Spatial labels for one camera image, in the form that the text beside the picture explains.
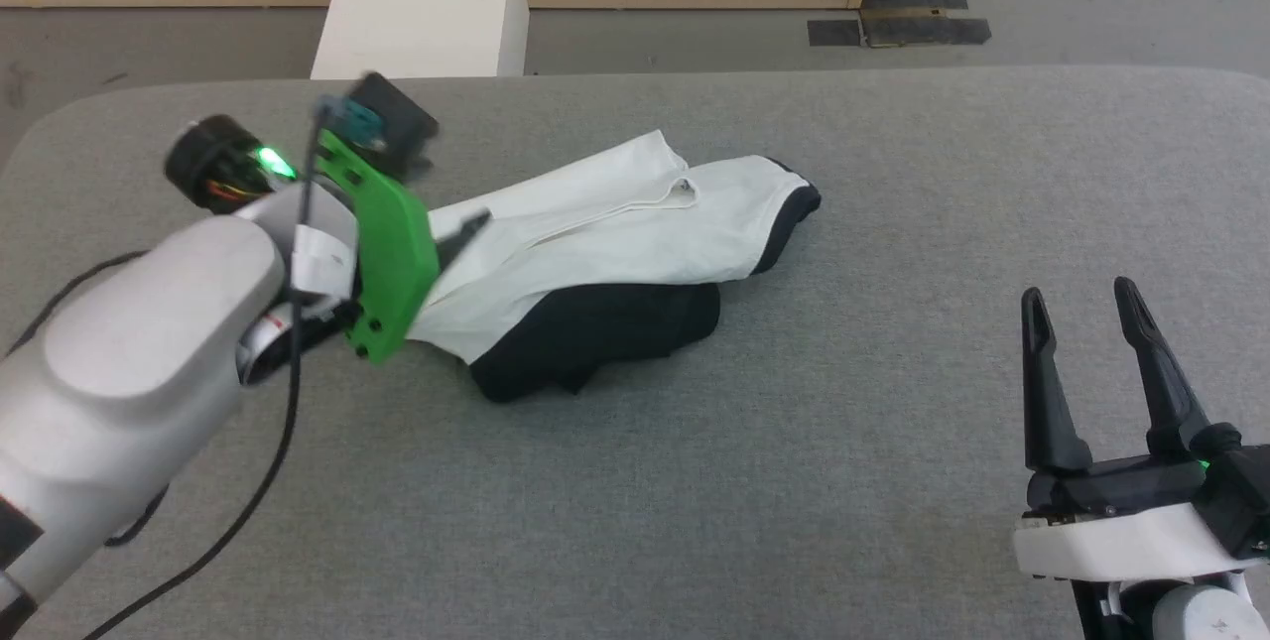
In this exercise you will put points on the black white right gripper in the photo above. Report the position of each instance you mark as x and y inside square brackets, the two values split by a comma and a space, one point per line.
[1141, 521]

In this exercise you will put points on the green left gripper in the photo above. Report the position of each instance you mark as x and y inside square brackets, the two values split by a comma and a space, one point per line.
[392, 253]

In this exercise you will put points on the white and black garment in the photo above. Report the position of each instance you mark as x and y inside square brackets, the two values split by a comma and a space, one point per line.
[615, 223]

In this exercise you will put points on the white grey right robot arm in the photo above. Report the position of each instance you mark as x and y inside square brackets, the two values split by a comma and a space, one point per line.
[1201, 615]

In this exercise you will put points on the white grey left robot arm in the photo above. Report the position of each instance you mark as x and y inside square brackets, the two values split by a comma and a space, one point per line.
[149, 322]

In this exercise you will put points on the grey fabric table pad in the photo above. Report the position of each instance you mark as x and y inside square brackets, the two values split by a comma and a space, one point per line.
[794, 422]

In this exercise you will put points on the long black floor tape patch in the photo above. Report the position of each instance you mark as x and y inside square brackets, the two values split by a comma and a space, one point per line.
[933, 31]

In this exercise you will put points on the small black floor tape patch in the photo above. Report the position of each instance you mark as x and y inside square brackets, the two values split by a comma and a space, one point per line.
[833, 33]

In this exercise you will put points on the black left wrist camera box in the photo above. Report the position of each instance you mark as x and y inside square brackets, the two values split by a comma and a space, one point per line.
[392, 124]

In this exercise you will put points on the white box pedestal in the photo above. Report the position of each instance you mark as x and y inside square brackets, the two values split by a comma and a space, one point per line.
[427, 5]

